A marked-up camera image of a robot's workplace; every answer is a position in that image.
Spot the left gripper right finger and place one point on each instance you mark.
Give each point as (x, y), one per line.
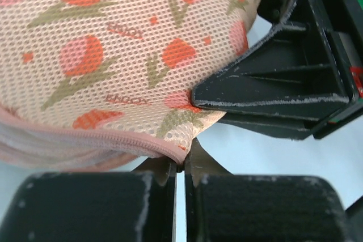
(221, 206)

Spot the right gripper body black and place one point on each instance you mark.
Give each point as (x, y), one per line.
(345, 41)

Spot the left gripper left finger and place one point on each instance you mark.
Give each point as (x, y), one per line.
(95, 206)

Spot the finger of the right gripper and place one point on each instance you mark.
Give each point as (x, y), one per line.
(290, 72)
(272, 126)

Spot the pink floral mesh laundry bag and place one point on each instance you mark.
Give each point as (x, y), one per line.
(94, 84)

